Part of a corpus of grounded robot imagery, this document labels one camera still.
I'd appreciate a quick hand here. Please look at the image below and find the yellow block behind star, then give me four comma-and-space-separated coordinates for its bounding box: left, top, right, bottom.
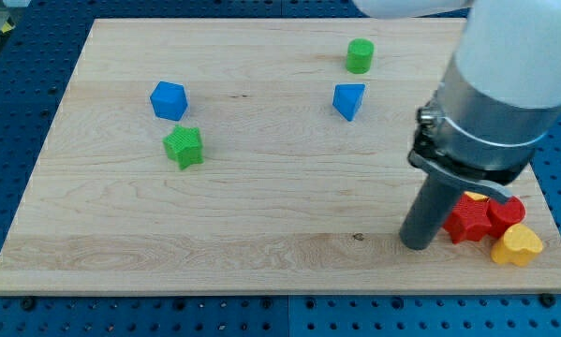
465, 191, 489, 202

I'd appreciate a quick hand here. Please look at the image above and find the yellow heart block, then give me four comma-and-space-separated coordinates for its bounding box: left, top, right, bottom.
490, 223, 544, 267

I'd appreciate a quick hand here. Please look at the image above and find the wooden board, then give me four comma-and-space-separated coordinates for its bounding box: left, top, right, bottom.
0, 19, 561, 297

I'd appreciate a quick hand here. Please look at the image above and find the blue triangular prism block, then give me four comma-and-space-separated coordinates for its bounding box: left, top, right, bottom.
332, 83, 366, 122

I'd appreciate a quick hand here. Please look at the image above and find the red star block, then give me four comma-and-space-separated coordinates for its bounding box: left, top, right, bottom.
442, 193, 492, 244

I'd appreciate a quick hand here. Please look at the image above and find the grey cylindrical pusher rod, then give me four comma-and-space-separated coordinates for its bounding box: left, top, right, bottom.
399, 175, 463, 250

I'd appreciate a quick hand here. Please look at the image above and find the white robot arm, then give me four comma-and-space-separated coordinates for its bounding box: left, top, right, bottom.
356, 0, 561, 250

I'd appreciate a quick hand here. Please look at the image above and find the green cylinder block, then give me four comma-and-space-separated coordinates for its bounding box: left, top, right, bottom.
346, 38, 375, 74

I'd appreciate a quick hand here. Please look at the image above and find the red cylinder block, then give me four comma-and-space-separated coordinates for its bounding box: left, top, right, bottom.
487, 197, 526, 238

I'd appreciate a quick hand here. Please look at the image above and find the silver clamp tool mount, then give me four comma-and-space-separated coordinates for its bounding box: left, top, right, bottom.
408, 57, 561, 204

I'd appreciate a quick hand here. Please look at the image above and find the blue cube block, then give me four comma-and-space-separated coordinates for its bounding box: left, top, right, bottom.
150, 81, 188, 121

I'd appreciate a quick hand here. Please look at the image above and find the green star block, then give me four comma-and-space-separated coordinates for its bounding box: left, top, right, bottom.
162, 125, 203, 170

